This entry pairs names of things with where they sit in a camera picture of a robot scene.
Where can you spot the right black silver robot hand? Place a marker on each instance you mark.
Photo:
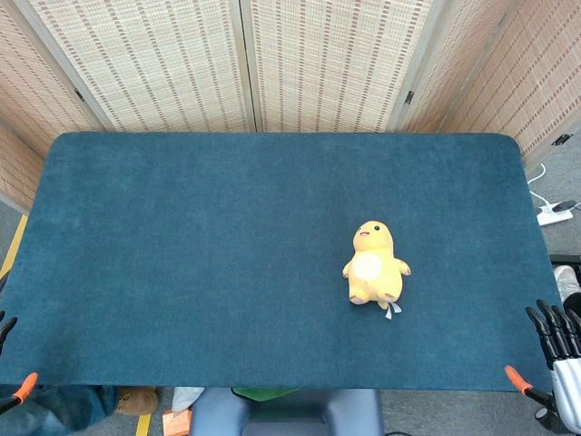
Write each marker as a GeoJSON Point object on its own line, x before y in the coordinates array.
{"type": "Point", "coordinates": [565, 377]}

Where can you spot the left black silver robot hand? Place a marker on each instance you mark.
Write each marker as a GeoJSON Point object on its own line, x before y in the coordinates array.
{"type": "Point", "coordinates": [6, 330]}

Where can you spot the yellow plush duck toy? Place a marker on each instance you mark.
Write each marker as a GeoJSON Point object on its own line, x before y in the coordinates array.
{"type": "Point", "coordinates": [374, 277]}

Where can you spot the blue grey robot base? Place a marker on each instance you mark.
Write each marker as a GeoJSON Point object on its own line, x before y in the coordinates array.
{"type": "Point", "coordinates": [272, 415]}

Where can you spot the white shoe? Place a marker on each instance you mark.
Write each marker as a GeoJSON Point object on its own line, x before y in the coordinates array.
{"type": "Point", "coordinates": [567, 281]}

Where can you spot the teal cloth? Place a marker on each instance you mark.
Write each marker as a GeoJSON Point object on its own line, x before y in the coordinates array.
{"type": "Point", "coordinates": [68, 411]}

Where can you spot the black box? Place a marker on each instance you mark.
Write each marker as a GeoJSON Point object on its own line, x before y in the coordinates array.
{"type": "Point", "coordinates": [565, 259]}

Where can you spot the brown fuzzy shoe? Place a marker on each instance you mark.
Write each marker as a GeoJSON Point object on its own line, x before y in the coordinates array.
{"type": "Point", "coordinates": [138, 399]}

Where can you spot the white power strip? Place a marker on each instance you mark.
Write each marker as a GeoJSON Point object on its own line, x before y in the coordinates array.
{"type": "Point", "coordinates": [551, 217]}

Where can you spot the black power plug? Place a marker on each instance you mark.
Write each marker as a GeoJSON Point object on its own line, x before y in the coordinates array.
{"type": "Point", "coordinates": [564, 205]}

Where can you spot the grey cloth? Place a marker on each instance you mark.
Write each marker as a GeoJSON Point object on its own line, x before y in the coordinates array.
{"type": "Point", "coordinates": [186, 397]}

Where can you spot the orange block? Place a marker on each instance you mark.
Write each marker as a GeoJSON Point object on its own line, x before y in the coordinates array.
{"type": "Point", "coordinates": [174, 423]}

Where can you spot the blue felt table mat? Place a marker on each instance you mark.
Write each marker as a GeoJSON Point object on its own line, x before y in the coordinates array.
{"type": "Point", "coordinates": [227, 254]}

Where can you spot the black screen hinge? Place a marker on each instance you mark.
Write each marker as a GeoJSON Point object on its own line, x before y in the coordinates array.
{"type": "Point", "coordinates": [409, 97]}
{"type": "Point", "coordinates": [561, 139]}
{"type": "Point", "coordinates": [79, 94]}

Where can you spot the woven bamboo screen panel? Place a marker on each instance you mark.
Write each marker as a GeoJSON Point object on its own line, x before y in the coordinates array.
{"type": "Point", "coordinates": [150, 63]}
{"type": "Point", "coordinates": [27, 91]}
{"type": "Point", "coordinates": [508, 72]}
{"type": "Point", "coordinates": [331, 63]}

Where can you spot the green object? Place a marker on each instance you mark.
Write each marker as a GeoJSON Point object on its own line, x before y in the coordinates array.
{"type": "Point", "coordinates": [258, 393]}

